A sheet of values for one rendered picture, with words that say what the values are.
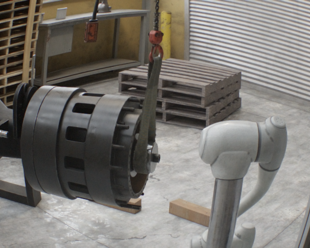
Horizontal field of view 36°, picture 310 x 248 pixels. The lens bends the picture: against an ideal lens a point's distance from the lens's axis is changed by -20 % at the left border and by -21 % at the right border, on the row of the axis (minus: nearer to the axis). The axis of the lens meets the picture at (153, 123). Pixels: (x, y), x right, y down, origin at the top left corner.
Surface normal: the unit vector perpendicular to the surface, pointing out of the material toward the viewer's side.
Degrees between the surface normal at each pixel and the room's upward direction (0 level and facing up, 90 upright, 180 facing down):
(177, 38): 90
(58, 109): 38
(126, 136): 50
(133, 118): 21
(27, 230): 0
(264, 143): 80
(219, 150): 92
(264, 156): 114
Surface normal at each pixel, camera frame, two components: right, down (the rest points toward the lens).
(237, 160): 0.04, 0.22
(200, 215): -0.72, 0.16
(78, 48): 0.75, 0.21
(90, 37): 0.29, 0.28
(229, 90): 0.88, 0.17
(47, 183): -0.24, 0.69
